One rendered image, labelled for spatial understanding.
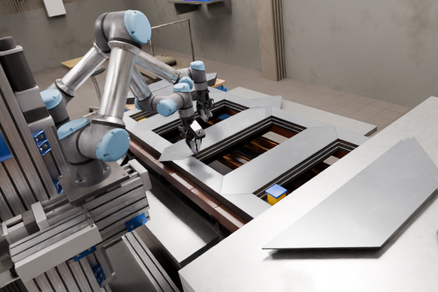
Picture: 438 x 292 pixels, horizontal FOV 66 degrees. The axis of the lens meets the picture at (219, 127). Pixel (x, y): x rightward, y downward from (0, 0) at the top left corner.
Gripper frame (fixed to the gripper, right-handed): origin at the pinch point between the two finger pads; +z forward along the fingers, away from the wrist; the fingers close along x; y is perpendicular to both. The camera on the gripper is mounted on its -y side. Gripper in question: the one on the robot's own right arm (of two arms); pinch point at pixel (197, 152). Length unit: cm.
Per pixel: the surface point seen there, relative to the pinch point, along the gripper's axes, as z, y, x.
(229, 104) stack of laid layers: 3, 39, -52
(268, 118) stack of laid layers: 2, 1, -51
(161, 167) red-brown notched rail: 4.9, 9.6, 16.1
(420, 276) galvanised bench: -17, -110, 12
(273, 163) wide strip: 0.9, -34.9, -18.0
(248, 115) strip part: 0.7, 11.7, -44.9
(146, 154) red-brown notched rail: 4.8, 28.2, 15.3
